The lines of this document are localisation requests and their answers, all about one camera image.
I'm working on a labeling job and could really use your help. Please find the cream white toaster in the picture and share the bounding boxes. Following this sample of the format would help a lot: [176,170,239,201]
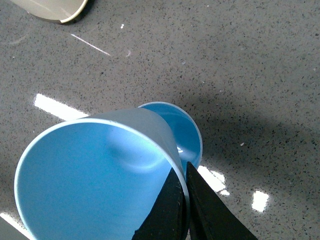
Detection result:
[11,0,88,24]

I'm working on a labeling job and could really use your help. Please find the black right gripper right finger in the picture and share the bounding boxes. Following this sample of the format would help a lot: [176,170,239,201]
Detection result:
[186,162,257,240]

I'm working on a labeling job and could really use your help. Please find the light blue plastic cup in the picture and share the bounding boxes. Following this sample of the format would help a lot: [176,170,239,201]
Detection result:
[14,107,190,240]

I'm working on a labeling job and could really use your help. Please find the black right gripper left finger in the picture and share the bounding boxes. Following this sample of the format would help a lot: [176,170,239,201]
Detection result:
[132,169,185,240]

